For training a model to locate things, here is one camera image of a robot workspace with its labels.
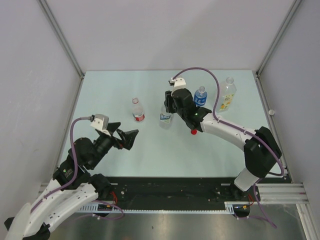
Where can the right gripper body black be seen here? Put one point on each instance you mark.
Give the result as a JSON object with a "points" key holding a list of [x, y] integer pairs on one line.
{"points": [[170, 107]]}

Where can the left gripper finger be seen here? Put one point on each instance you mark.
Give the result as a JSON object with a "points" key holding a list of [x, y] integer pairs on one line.
{"points": [[127, 138], [112, 127]]}

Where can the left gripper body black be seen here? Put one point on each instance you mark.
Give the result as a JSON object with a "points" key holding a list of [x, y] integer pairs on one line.
{"points": [[112, 140]]}

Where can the green label clear bottle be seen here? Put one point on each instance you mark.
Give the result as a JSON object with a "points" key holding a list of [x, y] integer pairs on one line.
{"points": [[165, 118]]}

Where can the red cap water bottle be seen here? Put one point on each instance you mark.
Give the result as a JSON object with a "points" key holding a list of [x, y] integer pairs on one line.
{"points": [[137, 110]]}

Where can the blue label Pocari bottle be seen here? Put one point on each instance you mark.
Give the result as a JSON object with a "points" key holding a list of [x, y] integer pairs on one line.
{"points": [[200, 96]]}

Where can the red bottle cap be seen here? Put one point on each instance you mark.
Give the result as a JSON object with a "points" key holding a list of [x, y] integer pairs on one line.
{"points": [[193, 131]]}

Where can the square clear juice bottle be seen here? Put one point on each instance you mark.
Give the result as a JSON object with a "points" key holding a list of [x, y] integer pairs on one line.
{"points": [[227, 91]]}

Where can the blue Pocari bottle cap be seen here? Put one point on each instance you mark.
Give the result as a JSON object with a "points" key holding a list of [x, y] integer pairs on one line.
{"points": [[271, 112]]}

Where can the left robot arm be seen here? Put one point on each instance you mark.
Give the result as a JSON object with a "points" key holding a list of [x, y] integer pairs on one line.
{"points": [[72, 186]]}

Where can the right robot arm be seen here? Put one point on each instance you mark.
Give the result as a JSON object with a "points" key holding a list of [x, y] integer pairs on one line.
{"points": [[261, 151]]}

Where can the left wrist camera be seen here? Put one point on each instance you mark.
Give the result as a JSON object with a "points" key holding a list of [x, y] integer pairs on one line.
{"points": [[100, 123]]}

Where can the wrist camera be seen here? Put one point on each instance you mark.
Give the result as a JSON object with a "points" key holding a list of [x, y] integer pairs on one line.
{"points": [[177, 83], [100, 123]]}

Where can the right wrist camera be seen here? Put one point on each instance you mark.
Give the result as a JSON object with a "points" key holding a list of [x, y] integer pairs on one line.
{"points": [[177, 83]]}

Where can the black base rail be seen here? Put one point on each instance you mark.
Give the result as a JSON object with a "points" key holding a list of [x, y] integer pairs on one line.
{"points": [[173, 192]]}

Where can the white cable duct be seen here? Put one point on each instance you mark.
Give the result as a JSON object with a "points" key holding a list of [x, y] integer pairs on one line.
{"points": [[213, 208]]}

